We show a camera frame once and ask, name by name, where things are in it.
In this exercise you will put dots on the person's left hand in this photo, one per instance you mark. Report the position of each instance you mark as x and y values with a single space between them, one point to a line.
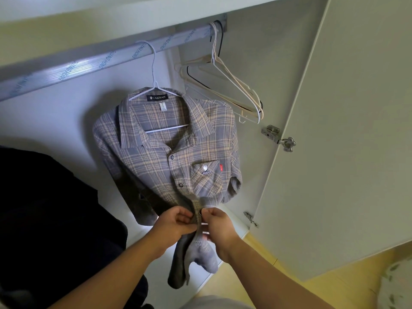
169 225

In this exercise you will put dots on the person's right hand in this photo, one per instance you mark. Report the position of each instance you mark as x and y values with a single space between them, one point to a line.
222 231

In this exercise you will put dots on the person's left thumb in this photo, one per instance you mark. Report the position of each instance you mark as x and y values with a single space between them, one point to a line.
187 221

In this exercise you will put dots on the person's right thumb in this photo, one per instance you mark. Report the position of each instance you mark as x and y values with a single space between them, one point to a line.
204 218

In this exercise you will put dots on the grey beige plaid shirt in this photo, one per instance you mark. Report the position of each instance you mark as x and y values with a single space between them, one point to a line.
193 147

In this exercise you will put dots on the person's left forearm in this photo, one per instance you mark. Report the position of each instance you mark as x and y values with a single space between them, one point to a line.
112 273

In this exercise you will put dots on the person's right forearm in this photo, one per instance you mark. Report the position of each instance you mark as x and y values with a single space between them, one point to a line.
273 279

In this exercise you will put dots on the small metal door hinge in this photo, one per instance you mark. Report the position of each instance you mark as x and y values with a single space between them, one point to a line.
250 219

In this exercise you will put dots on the thin white clothes hanger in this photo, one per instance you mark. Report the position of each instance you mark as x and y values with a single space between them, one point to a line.
243 119

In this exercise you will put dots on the large metal door hinge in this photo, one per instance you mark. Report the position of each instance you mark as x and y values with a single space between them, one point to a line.
279 137

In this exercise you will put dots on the black hanging garment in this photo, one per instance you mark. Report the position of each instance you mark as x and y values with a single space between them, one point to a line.
48 228

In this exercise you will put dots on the beige clothes hanger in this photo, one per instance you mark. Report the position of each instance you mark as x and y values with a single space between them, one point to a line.
225 81

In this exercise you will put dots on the white wardrobe door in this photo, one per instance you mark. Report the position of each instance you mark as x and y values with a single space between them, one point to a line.
347 141

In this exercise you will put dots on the black clothes hanger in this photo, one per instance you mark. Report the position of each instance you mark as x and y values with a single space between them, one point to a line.
222 41

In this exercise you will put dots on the silver metal wardrobe rod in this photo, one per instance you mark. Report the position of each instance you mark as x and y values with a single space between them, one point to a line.
96 62

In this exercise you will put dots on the white floral cloth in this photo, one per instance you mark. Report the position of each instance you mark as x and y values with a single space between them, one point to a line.
397 286

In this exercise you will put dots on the metal rod end bracket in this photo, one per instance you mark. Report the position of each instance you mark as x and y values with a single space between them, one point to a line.
224 24

